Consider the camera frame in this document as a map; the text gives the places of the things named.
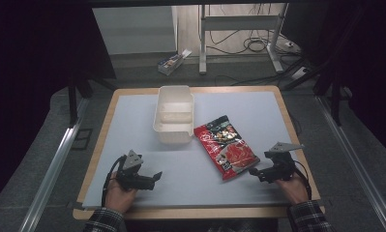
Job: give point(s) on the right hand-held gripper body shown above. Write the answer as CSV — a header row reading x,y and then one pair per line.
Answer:
x,y
279,166

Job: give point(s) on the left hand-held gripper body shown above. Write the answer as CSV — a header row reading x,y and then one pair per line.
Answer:
x,y
134,179

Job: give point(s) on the red snack packet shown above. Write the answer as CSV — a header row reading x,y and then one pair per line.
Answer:
x,y
227,148

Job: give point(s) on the white plastic container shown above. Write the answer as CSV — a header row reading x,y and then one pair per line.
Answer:
x,y
173,116

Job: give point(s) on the person's left hand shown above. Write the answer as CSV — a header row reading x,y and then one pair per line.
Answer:
x,y
119,196

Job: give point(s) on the person's right hand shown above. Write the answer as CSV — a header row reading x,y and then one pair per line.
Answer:
x,y
293,190

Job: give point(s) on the pale grey table mat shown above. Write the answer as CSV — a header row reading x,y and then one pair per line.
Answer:
x,y
181,174

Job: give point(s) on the black stand legs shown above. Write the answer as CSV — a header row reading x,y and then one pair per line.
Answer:
x,y
335,103
73,103

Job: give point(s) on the white power strip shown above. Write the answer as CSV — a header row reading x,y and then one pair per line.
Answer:
x,y
300,72

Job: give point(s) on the dark curtain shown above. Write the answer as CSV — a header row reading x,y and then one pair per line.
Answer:
x,y
371,71
35,80

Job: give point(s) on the white metal stand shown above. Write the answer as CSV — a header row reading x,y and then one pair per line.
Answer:
x,y
202,42

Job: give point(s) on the black floor frame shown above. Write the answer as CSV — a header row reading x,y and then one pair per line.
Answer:
x,y
82,139

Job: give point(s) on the aluminium floor rail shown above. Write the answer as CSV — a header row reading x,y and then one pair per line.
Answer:
x,y
52,174
358,164

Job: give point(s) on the white wall panel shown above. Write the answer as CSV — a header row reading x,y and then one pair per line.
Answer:
x,y
134,29

